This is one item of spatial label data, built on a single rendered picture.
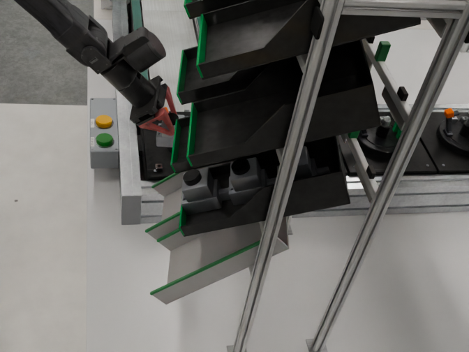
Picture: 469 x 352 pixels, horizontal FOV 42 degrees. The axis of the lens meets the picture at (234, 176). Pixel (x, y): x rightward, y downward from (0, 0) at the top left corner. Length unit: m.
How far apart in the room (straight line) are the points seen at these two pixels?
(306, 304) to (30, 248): 0.63
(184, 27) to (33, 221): 0.88
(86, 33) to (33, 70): 2.28
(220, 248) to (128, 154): 0.45
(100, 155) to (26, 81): 1.88
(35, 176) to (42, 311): 0.39
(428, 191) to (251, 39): 0.89
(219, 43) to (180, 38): 1.14
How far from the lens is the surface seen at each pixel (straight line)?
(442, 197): 1.66
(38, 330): 1.32
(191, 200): 1.02
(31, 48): 3.60
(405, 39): 2.38
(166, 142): 1.32
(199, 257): 1.18
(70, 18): 1.15
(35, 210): 1.51
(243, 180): 0.98
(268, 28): 0.85
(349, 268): 1.10
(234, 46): 0.84
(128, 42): 1.19
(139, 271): 1.38
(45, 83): 3.33
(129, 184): 1.43
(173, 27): 2.05
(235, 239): 1.14
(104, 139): 1.51
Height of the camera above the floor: 1.97
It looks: 44 degrees down
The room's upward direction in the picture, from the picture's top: 11 degrees clockwise
